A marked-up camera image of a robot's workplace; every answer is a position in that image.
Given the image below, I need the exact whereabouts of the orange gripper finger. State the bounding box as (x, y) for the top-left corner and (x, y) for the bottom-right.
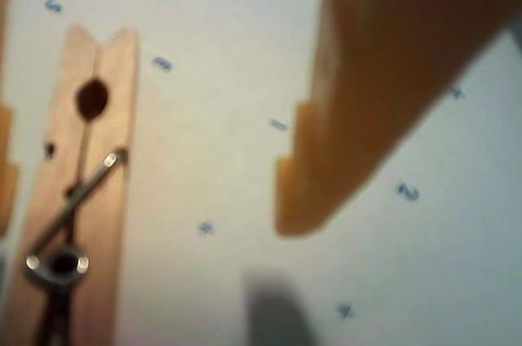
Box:
(0, 0), (20, 237)
(274, 0), (522, 237)

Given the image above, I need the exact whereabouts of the wooden clothespin with metal spring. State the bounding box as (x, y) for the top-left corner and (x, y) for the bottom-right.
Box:
(0, 24), (140, 346)

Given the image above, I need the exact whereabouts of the white dotted paper mat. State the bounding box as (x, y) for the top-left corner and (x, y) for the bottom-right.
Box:
(0, 0), (522, 346)

